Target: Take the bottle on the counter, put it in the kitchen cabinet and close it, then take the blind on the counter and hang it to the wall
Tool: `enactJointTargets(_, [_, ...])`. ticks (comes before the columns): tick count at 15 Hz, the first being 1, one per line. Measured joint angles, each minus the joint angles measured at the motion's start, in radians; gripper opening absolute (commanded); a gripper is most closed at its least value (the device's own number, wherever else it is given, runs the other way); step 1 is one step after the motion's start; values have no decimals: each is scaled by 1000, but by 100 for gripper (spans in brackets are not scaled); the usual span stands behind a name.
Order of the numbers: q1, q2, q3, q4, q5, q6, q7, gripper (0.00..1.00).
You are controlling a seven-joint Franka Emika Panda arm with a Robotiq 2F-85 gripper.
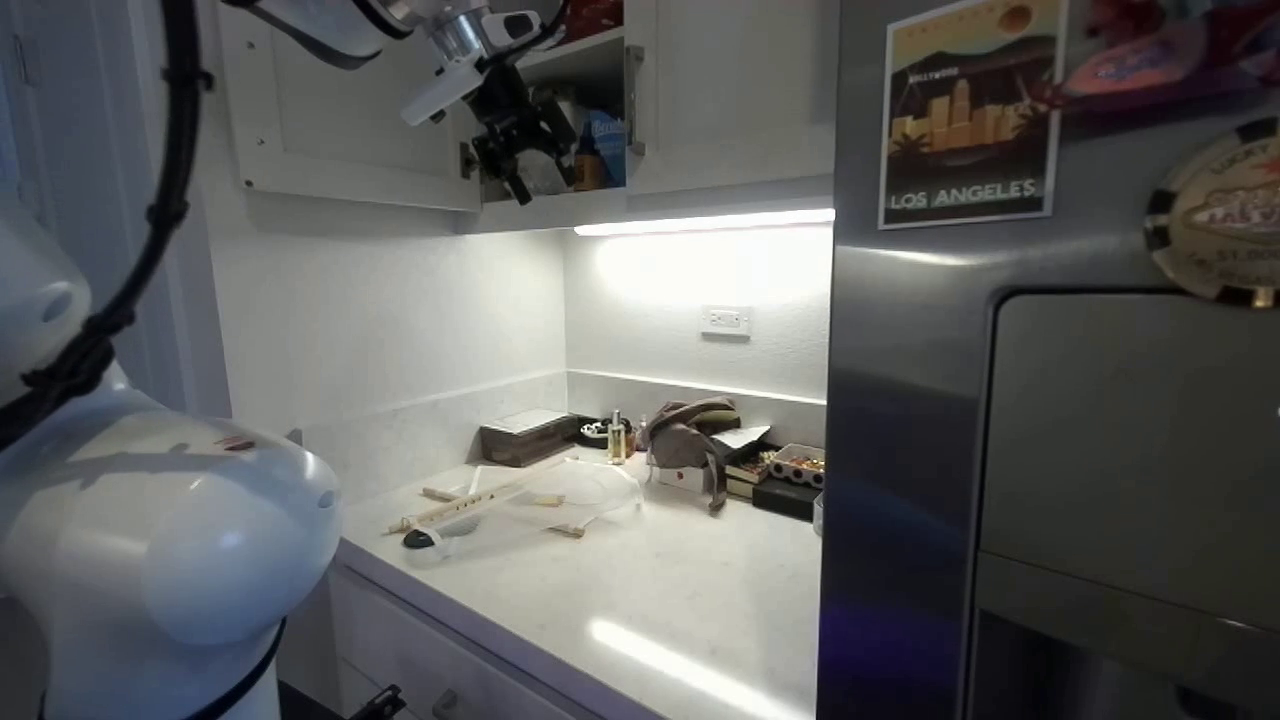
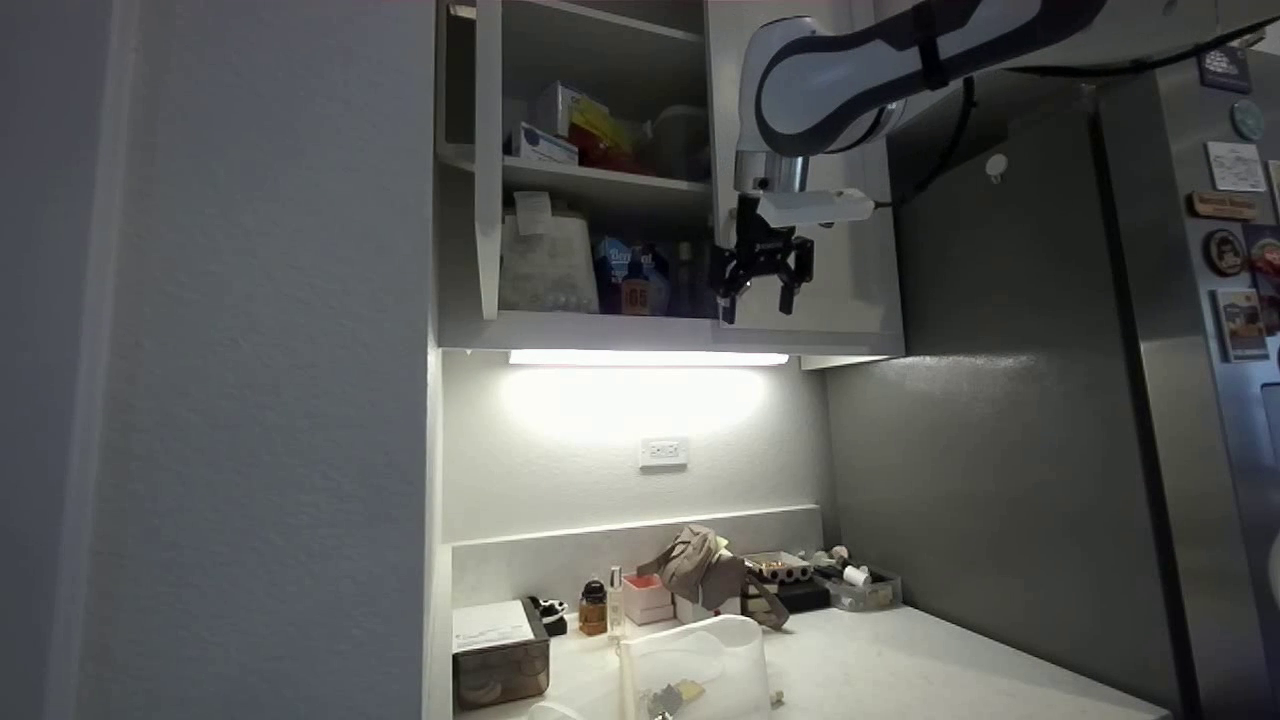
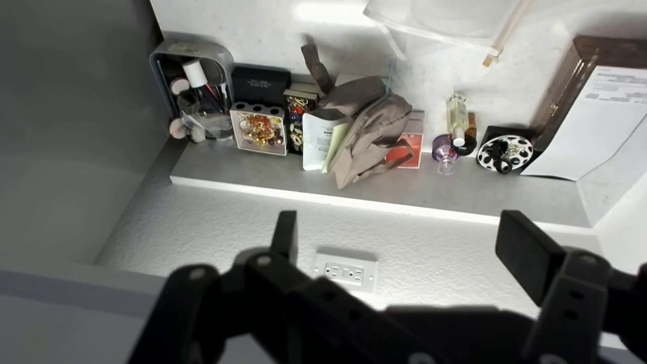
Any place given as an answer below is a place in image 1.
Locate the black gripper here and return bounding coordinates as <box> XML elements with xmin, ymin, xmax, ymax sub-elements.
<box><xmin>460</xmin><ymin>54</ymin><xmax>589</xmax><ymax>210</ymax></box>

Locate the black bottle with orange label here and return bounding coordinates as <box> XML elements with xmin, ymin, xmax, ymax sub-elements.
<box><xmin>573</xmin><ymin>132</ymin><xmax>616</xmax><ymax>193</ymax></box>

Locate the white cabinet door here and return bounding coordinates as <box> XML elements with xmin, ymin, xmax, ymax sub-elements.
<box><xmin>624</xmin><ymin>0</ymin><xmax>838</xmax><ymax>200</ymax></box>
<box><xmin>211</xmin><ymin>0</ymin><xmax>488</xmax><ymax>215</ymax></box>

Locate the white kitchen cabinet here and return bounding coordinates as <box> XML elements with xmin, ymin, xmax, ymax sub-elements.
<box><xmin>211</xmin><ymin>0</ymin><xmax>838</xmax><ymax>232</ymax></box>

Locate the under-cabinet light strip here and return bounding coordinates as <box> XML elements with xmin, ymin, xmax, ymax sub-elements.
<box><xmin>573</xmin><ymin>204</ymin><xmax>838</xmax><ymax>244</ymax></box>

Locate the small amber bottle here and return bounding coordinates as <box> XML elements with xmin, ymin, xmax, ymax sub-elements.
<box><xmin>604</xmin><ymin>407</ymin><xmax>637</xmax><ymax>469</ymax></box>

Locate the white base cabinet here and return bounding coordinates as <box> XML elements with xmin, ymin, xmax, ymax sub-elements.
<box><xmin>276</xmin><ymin>553</ymin><xmax>634</xmax><ymax>720</ymax></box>

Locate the blue bag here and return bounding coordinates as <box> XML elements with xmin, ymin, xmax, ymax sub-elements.
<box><xmin>584</xmin><ymin>103</ymin><xmax>634</xmax><ymax>193</ymax></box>

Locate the red yellow box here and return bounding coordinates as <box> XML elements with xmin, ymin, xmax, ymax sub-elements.
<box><xmin>558</xmin><ymin>0</ymin><xmax>628</xmax><ymax>44</ymax></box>

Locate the brown wooden box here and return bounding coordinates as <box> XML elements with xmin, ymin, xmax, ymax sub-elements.
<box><xmin>476</xmin><ymin>407</ymin><xmax>594</xmax><ymax>472</ymax></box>

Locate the dark egg carton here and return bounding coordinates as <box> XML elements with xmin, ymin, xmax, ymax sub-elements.
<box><xmin>726</xmin><ymin>440</ymin><xmax>830</xmax><ymax>524</ymax></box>

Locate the Los Angeles poster magnet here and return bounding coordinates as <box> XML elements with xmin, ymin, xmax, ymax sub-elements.
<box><xmin>873</xmin><ymin>0</ymin><xmax>1072</xmax><ymax>232</ymax></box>

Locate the stainless steel refrigerator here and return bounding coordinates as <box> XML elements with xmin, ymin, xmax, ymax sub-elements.
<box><xmin>811</xmin><ymin>0</ymin><xmax>1280</xmax><ymax>720</ymax></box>

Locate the pink magnet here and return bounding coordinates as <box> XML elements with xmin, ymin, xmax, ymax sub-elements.
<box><xmin>1058</xmin><ymin>0</ymin><xmax>1280</xmax><ymax>117</ymax></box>

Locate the round poker chip magnet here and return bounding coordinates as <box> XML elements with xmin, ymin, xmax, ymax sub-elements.
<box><xmin>1135</xmin><ymin>117</ymin><xmax>1280</xmax><ymax>310</ymax></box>

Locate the metal cabinet handle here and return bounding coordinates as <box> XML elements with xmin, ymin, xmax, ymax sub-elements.
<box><xmin>622</xmin><ymin>40</ymin><xmax>650</xmax><ymax>165</ymax></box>

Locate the white wall outlet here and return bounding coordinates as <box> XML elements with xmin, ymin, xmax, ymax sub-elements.
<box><xmin>699</xmin><ymin>299</ymin><xmax>755</xmax><ymax>343</ymax></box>

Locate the black drawer handle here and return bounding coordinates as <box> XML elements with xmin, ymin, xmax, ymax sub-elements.
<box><xmin>348</xmin><ymin>678</ymin><xmax>414</xmax><ymax>720</ymax></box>

